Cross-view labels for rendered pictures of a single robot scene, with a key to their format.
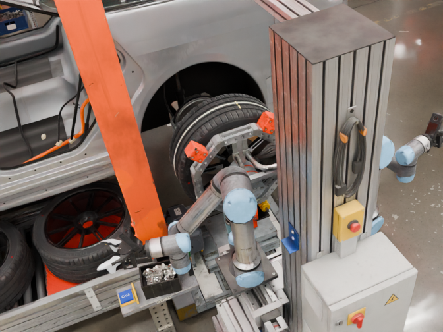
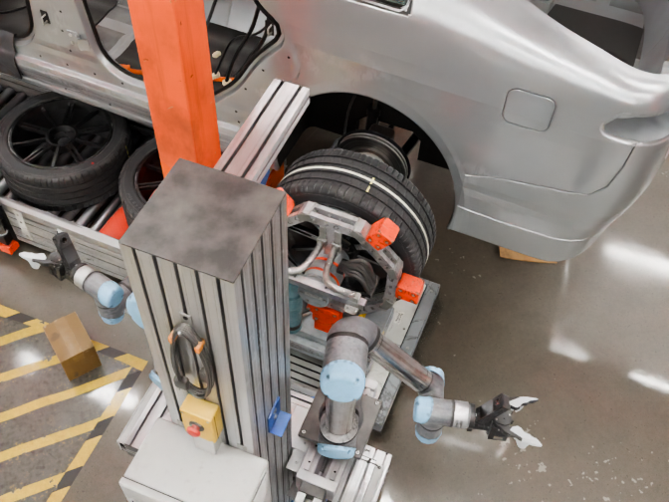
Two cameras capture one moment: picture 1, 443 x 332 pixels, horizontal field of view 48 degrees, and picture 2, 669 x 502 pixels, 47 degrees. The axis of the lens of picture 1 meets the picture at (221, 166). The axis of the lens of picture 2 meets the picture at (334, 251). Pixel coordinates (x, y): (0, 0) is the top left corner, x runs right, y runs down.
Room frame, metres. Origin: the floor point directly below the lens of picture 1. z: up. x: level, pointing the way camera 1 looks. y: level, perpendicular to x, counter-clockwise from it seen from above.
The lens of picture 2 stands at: (0.58, -1.12, 3.20)
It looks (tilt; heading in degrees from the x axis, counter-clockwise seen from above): 52 degrees down; 35
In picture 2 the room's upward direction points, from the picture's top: 3 degrees clockwise
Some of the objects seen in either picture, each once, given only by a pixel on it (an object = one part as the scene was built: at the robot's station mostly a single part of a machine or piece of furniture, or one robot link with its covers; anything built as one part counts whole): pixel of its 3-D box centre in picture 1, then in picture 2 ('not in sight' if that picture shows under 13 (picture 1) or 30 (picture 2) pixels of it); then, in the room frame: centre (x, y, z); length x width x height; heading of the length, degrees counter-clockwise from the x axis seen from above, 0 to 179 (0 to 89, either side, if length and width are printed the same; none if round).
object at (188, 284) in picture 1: (157, 288); not in sight; (1.63, 0.45, 0.44); 0.43 x 0.17 x 0.03; 105
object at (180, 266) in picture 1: (179, 256); (113, 304); (1.27, 0.22, 1.12); 0.11 x 0.08 x 0.11; 2
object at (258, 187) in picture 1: (246, 178); (324, 275); (1.95, -0.12, 0.85); 0.21 x 0.14 x 0.14; 15
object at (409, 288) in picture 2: not in sight; (409, 288); (2.10, -0.40, 0.85); 0.09 x 0.08 x 0.07; 105
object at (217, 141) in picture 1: (240, 170); (332, 262); (2.01, -0.10, 0.85); 0.54 x 0.07 x 0.54; 105
